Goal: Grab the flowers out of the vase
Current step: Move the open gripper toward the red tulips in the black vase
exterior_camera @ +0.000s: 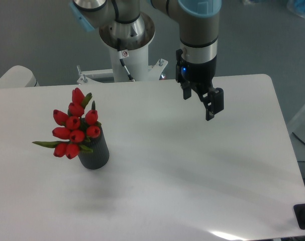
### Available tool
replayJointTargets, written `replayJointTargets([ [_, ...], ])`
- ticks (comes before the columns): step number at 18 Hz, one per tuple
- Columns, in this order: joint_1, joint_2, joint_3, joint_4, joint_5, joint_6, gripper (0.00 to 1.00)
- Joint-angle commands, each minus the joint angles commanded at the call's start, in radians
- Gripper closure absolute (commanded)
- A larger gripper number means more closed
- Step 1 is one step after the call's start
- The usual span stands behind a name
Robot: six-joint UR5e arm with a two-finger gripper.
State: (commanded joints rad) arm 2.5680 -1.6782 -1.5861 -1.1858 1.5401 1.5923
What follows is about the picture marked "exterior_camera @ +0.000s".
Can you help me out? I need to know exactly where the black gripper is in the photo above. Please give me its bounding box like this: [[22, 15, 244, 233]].
[[176, 49, 224, 121]]

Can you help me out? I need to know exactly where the red tulip bouquet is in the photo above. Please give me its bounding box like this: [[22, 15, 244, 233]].
[[33, 87, 103, 159]]

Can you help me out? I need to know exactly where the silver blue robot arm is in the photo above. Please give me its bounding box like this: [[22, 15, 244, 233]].
[[69, 1, 224, 120]]

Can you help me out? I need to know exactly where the dark grey ribbed vase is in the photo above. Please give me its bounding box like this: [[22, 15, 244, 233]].
[[77, 123, 110, 170]]

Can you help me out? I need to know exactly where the white chair back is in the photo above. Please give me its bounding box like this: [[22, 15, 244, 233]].
[[0, 65, 40, 89]]

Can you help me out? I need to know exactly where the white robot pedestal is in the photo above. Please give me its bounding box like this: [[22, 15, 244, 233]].
[[77, 12, 168, 84]]

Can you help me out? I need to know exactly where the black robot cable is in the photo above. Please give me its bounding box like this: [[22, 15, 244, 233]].
[[117, 38, 136, 82]]

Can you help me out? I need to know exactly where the black floor cable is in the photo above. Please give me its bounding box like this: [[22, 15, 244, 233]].
[[291, 131, 305, 149]]

